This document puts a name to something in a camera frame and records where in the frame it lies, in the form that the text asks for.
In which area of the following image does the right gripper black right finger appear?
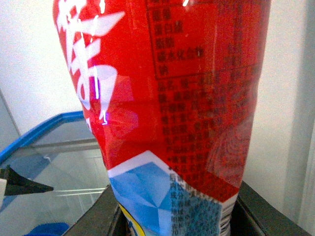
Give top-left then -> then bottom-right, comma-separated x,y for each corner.
230,182 -> 309,236

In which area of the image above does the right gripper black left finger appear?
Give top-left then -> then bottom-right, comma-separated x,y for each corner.
65,185 -> 123,236

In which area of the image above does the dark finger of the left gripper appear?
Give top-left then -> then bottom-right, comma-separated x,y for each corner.
0,165 -> 54,196

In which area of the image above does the red label iced tea bottle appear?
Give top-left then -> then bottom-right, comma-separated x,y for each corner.
53,0 -> 271,236

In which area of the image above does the glass sliding freezer lid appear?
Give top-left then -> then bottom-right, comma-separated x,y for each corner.
0,120 -> 109,236

